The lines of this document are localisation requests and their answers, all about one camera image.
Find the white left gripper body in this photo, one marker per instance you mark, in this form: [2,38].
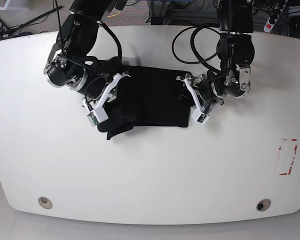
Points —
[201,91]

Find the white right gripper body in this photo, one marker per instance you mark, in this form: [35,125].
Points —
[107,92]

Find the black T-shirt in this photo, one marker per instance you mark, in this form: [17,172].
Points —
[148,97]

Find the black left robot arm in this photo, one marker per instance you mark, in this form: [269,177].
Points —
[229,68]

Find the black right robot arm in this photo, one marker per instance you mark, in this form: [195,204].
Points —
[70,63]

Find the red tape rectangle marking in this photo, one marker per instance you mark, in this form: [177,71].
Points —
[286,156]

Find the white power strip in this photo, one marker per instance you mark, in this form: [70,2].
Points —
[274,16]

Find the white storage box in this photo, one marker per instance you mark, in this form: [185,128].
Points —
[5,5]

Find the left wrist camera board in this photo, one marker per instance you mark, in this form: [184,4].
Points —
[199,116]

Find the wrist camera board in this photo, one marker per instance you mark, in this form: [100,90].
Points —
[199,116]
[97,116]

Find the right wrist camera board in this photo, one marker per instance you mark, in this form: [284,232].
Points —
[97,116]

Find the left table cable grommet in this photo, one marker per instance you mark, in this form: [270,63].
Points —
[45,203]

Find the table cable grommet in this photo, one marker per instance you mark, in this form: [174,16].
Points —
[263,205]
[45,203]

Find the aluminium frame post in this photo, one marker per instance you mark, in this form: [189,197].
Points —
[158,11]

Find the right table cable grommet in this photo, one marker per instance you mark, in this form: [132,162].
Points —
[263,205]

